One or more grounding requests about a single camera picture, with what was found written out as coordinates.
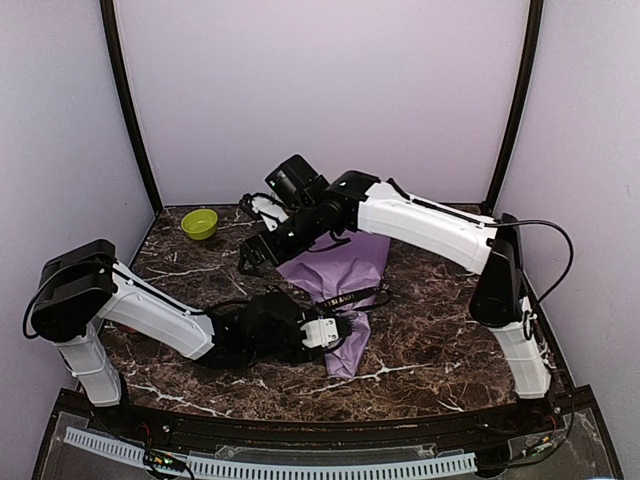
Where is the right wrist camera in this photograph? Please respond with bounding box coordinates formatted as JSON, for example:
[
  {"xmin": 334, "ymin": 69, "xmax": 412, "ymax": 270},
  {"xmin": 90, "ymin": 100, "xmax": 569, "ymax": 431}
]
[{"xmin": 265, "ymin": 154, "xmax": 329, "ymax": 208}]

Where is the white slotted cable duct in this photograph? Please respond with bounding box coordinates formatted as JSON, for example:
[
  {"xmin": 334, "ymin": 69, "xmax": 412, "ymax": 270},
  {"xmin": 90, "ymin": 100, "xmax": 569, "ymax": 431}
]
[{"xmin": 63, "ymin": 427, "xmax": 478, "ymax": 479}]

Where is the black front rail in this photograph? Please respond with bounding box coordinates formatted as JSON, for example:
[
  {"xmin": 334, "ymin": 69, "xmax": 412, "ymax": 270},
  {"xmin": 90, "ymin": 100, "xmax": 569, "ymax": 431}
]
[{"xmin": 45, "ymin": 386, "xmax": 599, "ymax": 451}]

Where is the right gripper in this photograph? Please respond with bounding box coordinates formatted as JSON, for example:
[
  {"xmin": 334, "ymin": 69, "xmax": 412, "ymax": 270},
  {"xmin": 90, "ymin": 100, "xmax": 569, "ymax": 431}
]
[{"xmin": 238, "ymin": 200, "xmax": 325, "ymax": 275}]

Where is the black frame post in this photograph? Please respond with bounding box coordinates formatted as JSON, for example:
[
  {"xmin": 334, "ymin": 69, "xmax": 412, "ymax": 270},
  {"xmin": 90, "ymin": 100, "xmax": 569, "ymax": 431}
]
[
  {"xmin": 480, "ymin": 0, "xmax": 544, "ymax": 215},
  {"xmin": 99, "ymin": 0, "xmax": 164, "ymax": 215}
]

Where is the pink wrapping paper sheet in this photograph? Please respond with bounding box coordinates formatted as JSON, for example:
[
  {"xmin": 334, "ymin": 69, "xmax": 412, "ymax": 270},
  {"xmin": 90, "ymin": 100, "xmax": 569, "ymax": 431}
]
[{"xmin": 277, "ymin": 232, "xmax": 390, "ymax": 378}]

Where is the right black frame post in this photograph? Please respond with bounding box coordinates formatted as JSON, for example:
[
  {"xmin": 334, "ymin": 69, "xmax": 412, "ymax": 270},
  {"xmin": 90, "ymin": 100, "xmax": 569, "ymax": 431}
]
[{"xmin": 480, "ymin": 0, "xmax": 544, "ymax": 215}]

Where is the black printed ribbon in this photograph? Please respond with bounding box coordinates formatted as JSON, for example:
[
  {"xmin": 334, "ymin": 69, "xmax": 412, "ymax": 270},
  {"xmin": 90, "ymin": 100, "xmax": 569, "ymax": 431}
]
[{"xmin": 264, "ymin": 284, "xmax": 392, "ymax": 321}]

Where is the left black frame post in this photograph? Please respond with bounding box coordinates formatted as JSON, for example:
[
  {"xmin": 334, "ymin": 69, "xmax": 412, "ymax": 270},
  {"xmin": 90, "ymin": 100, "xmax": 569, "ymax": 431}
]
[{"xmin": 99, "ymin": 0, "xmax": 164, "ymax": 215}]

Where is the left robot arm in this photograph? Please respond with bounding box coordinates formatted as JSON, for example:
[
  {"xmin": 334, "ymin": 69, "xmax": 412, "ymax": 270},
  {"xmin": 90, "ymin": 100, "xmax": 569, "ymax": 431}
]
[{"xmin": 22, "ymin": 239, "xmax": 353, "ymax": 436}]

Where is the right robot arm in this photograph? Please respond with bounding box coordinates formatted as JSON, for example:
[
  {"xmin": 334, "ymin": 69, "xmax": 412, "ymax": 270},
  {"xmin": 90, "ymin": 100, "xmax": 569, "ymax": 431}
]
[{"xmin": 239, "ymin": 168, "xmax": 551, "ymax": 434}]

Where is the green plastic bowl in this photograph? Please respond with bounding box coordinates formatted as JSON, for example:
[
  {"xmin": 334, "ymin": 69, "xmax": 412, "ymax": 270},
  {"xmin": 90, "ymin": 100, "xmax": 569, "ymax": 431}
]
[{"xmin": 180, "ymin": 208, "xmax": 219, "ymax": 241}]

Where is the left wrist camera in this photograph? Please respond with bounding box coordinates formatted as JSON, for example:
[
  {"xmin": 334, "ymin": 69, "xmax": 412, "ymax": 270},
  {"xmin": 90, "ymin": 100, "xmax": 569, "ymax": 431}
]
[{"xmin": 242, "ymin": 291, "xmax": 301, "ymax": 336}]

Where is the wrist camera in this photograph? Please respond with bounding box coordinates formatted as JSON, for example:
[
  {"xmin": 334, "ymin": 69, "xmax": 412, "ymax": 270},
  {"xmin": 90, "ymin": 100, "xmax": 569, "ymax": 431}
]
[
  {"xmin": 242, "ymin": 291, "xmax": 301, "ymax": 336},
  {"xmin": 265, "ymin": 154, "xmax": 329, "ymax": 208}
]

